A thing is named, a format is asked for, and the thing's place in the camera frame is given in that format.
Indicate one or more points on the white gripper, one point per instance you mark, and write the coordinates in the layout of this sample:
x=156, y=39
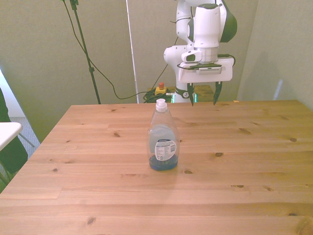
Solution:
x=205, y=74

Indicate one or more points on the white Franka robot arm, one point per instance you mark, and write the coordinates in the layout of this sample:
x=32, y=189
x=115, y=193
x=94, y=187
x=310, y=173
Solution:
x=206, y=27

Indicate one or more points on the clear dish soap bottle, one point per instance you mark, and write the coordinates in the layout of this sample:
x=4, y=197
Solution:
x=163, y=137

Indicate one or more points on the yellow emergency stop box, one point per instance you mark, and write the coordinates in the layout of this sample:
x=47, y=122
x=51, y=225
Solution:
x=160, y=90

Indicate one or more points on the white vertical strip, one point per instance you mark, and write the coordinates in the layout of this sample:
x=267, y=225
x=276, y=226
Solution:
x=132, y=51

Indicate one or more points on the white folding table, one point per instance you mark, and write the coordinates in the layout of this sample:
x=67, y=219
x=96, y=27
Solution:
x=8, y=133

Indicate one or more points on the black camera stand pole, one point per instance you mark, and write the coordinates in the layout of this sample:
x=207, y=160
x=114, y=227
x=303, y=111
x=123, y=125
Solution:
x=85, y=50

